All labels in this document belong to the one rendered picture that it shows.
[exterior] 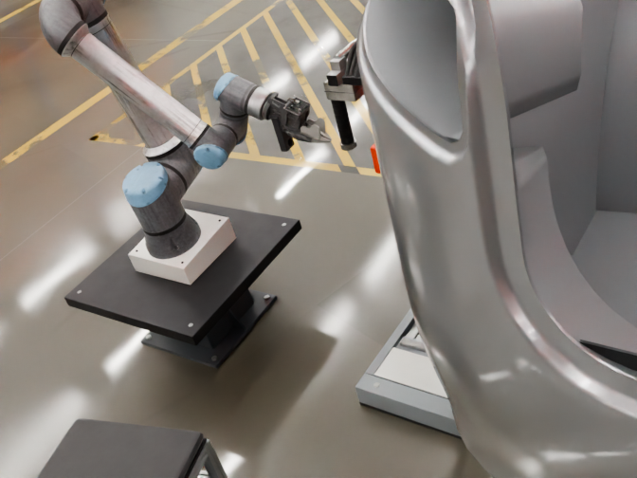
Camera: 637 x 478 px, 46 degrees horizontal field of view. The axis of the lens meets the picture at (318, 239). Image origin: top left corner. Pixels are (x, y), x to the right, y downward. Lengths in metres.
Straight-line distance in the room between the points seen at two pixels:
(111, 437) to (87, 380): 0.77
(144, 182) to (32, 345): 0.97
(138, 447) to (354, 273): 1.14
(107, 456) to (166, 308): 0.59
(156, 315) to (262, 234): 0.46
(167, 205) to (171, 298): 0.30
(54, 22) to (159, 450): 1.18
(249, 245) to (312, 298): 0.33
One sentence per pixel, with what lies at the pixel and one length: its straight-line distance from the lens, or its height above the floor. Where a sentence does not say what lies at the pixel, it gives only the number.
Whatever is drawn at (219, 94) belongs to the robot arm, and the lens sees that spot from 2.27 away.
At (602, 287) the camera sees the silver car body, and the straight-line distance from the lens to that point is 1.23.
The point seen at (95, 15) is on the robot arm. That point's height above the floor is 1.13.
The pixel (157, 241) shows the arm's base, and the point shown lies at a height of 0.44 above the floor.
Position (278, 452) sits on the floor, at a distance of 2.29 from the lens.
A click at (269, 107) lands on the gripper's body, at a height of 0.80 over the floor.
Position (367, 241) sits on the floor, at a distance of 2.92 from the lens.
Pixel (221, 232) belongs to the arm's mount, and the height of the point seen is 0.36.
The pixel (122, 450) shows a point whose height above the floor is 0.34.
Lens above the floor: 1.72
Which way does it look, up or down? 35 degrees down
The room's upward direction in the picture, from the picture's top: 16 degrees counter-clockwise
